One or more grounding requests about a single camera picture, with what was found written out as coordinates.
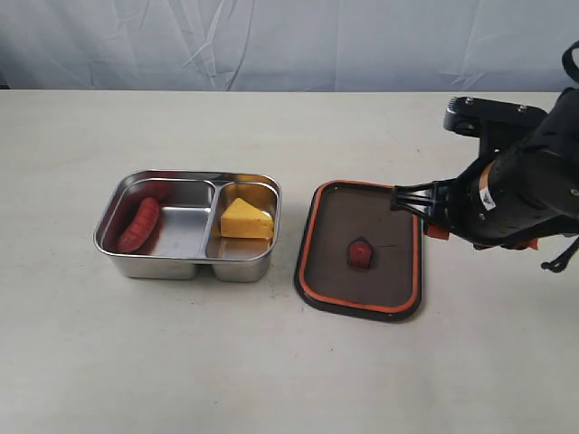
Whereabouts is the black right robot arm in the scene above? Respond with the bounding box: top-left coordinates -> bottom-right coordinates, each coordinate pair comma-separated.
391,88 -> 578,249

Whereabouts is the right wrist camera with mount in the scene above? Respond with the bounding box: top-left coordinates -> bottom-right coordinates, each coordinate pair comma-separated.
443,97 -> 547,156

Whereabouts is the stainless steel lunch box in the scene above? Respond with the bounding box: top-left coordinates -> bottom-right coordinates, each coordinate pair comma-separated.
93,170 -> 281,282

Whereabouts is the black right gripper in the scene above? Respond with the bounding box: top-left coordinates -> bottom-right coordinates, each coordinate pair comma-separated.
390,156 -> 543,250

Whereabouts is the yellow toy cheese wedge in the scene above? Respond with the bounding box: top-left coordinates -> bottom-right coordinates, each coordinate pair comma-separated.
220,198 -> 274,239

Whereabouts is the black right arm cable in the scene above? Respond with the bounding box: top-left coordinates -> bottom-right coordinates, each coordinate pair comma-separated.
540,40 -> 579,274

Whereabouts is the dark transparent lunch box lid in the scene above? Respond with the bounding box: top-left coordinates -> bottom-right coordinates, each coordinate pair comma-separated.
293,180 -> 422,322

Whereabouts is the red toy sausage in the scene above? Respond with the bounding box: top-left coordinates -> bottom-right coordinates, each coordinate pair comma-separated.
117,197 -> 160,253

